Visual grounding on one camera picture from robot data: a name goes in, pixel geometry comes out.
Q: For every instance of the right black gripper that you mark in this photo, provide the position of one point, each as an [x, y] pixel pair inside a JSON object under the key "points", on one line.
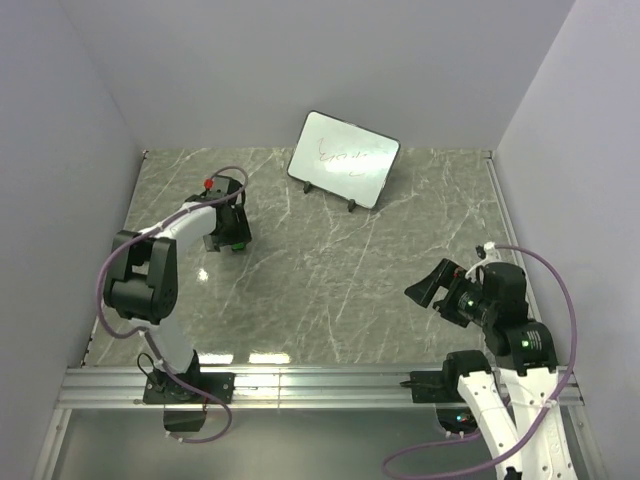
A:
{"points": [[447, 273]]}

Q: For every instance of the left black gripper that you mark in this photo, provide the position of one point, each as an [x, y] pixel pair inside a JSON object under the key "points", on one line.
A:
{"points": [[240, 233]]}

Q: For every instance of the small whiteboard black frame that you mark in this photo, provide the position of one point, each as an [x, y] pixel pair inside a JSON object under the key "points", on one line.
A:
{"points": [[343, 159]]}

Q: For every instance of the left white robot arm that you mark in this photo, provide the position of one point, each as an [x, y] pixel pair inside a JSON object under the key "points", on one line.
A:
{"points": [[140, 279]]}

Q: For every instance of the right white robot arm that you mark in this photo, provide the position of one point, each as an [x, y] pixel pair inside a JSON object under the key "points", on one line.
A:
{"points": [[514, 399]]}

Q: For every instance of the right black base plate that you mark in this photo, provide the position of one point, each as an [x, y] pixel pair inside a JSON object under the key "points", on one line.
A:
{"points": [[429, 387]]}

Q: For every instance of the aluminium mounting rail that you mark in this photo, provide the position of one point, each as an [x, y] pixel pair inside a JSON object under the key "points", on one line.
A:
{"points": [[340, 386]]}

